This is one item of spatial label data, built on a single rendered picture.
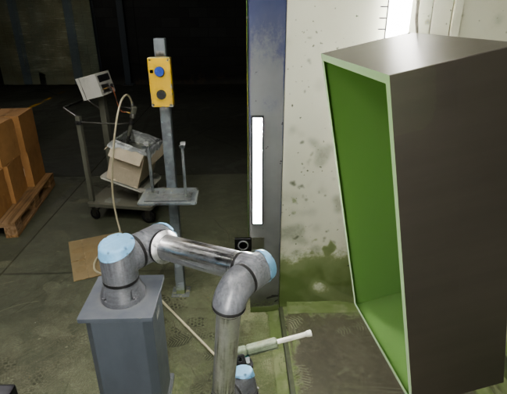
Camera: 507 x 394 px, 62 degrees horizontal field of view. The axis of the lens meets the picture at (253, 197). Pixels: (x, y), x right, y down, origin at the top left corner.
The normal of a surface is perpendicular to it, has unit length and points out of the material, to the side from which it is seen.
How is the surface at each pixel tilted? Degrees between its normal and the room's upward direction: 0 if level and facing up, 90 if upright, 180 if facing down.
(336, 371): 0
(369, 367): 0
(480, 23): 90
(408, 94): 90
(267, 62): 90
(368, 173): 90
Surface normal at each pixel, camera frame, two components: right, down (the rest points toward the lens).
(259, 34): 0.04, 0.40
